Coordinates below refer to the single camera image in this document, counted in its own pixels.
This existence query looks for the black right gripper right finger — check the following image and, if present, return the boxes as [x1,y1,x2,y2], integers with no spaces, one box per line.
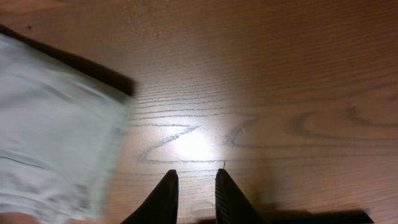
[215,169,264,224]

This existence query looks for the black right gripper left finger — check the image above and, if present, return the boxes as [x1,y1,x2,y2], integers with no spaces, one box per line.
[121,170,178,224]

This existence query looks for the grey-green shorts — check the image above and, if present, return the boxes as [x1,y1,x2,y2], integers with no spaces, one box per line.
[1,35,129,223]

